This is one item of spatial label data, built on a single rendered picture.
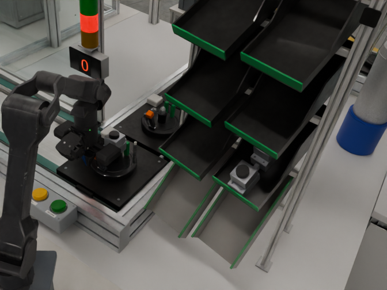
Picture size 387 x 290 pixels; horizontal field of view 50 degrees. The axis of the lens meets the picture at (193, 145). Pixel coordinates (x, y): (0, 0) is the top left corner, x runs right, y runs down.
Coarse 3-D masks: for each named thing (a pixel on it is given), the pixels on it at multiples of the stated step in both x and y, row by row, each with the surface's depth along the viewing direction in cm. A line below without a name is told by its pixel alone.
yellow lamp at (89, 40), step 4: (84, 32) 118; (96, 32) 119; (84, 36) 119; (88, 36) 119; (92, 36) 119; (96, 36) 120; (84, 40) 120; (88, 40) 120; (92, 40) 120; (96, 40) 121; (84, 44) 121; (88, 44) 121; (92, 44) 121; (96, 44) 122
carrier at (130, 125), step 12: (156, 96) 155; (144, 108) 152; (156, 108) 153; (168, 108) 154; (132, 120) 145; (144, 120) 143; (156, 120) 144; (168, 120) 145; (132, 132) 141; (144, 132) 141; (156, 132) 139; (168, 132) 140; (144, 144) 137; (156, 144) 138
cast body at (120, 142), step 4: (112, 132) 120; (116, 132) 120; (120, 132) 122; (104, 136) 120; (108, 136) 120; (112, 136) 119; (116, 136) 119; (120, 136) 121; (124, 136) 122; (104, 140) 121; (108, 140) 120; (112, 140) 119; (116, 140) 119; (120, 140) 120; (124, 140) 123; (104, 144) 122; (116, 144) 119; (120, 144) 122; (124, 144) 124; (120, 148) 123; (124, 148) 125
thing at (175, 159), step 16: (256, 80) 102; (192, 128) 105; (208, 128) 104; (224, 128) 103; (176, 144) 103; (192, 144) 102; (208, 144) 101; (224, 144) 101; (176, 160) 98; (192, 160) 100; (208, 160) 99
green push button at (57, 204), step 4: (56, 200) 115; (60, 200) 115; (52, 204) 113; (56, 204) 114; (60, 204) 114; (64, 204) 114; (52, 208) 113; (56, 208) 112; (60, 208) 113; (64, 208) 114
